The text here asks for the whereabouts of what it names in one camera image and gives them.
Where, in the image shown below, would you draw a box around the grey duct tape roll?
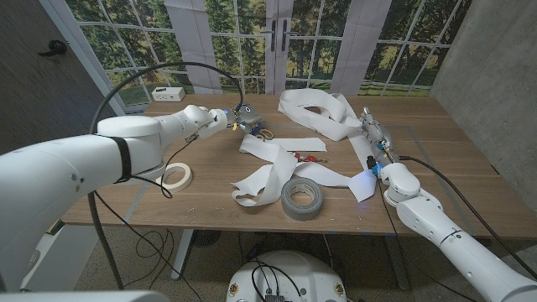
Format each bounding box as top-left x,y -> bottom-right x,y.
280,176 -> 326,222

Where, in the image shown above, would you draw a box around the long white receipt paper strip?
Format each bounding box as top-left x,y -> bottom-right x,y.
230,87 -> 378,207

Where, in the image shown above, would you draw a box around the black round floor object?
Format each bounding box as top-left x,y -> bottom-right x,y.
191,229 -> 222,247

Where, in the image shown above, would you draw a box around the white power box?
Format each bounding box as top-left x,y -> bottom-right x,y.
150,86 -> 187,102

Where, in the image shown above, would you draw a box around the thin black floor cables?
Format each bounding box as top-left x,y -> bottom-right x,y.
121,228 -> 185,293

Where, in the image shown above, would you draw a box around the black torso cable bundle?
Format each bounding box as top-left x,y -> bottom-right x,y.
246,258 -> 304,302

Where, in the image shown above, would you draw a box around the thin black right wrist wire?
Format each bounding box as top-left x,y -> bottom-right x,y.
375,178 -> 479,302

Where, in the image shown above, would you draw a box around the white robot torso edge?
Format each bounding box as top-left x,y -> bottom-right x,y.
0,290 -> 171,302

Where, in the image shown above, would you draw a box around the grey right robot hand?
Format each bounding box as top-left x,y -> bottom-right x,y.
360,107 -> 402,169

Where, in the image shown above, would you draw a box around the grey table leg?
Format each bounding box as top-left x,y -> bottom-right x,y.
384,234 -> 411,291

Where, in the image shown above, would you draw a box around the white table leg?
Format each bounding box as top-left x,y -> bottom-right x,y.
170,228 -> 195,280

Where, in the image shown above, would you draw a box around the thin black wrist wire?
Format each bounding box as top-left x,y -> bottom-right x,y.
375,178 -> 479,302
94,133 -> 201,302

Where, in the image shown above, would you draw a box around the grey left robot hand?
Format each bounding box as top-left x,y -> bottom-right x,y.
226,103 -> 274,138

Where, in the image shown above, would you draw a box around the white robot torso base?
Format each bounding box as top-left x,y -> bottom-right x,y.
226,250 -> 347,302

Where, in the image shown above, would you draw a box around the beige masking tape roll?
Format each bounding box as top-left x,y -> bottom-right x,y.
161,162 -> 194,194

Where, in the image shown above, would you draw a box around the thin black left wrist wire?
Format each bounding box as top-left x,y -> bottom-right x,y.
94,133 -> 201,302

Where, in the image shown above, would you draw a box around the white floor board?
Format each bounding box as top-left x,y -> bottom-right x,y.
20,226 -> 102,293

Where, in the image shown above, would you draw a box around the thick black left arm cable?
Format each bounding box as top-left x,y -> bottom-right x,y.
87,60 -> 245,291

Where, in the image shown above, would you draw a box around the printed window forest backdrop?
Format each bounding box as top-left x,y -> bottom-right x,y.
39,0 -> 475,121

